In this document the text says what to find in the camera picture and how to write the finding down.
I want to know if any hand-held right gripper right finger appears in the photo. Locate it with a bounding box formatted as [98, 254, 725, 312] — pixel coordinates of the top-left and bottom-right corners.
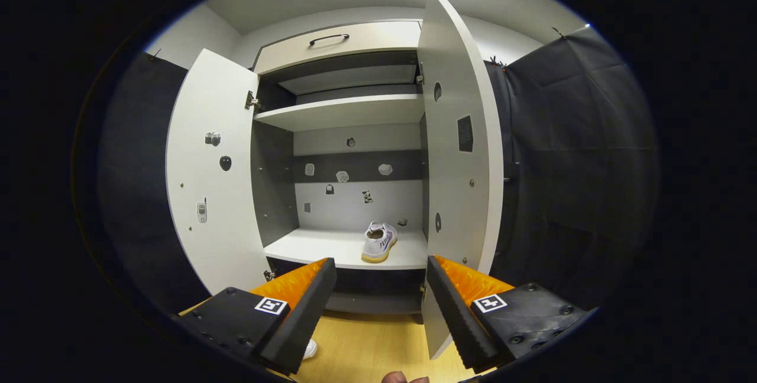
[426, 255, 592, 374]

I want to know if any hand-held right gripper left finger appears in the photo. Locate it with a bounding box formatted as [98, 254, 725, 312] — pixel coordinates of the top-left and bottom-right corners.
[177, 257, 338, 375]

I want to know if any white cabinet door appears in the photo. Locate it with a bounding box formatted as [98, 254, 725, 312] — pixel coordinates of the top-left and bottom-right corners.
[417, 0, 504, 360]
[166, 48, 273, 296]

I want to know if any white shoe cabinet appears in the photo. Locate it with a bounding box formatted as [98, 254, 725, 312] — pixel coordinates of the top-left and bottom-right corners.
[251, 20, 429, 316]

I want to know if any white cabinet shelf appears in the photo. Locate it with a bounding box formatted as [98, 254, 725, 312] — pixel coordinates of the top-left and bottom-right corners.
[263, 228, 429, 270]
[254, 94, 425, 132]

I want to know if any white cabinet drawer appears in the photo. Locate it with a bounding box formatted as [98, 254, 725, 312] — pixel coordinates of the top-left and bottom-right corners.
[254, 20, 422, 75]

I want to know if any black backdrop cloth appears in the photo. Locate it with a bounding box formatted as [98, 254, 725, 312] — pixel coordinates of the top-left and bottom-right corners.
[485, 24, 660, 313]
[98, 52, 211, 316]

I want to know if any black drawer handle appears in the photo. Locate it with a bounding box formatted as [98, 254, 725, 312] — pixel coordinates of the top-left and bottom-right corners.
[308, 33, 351, 47]

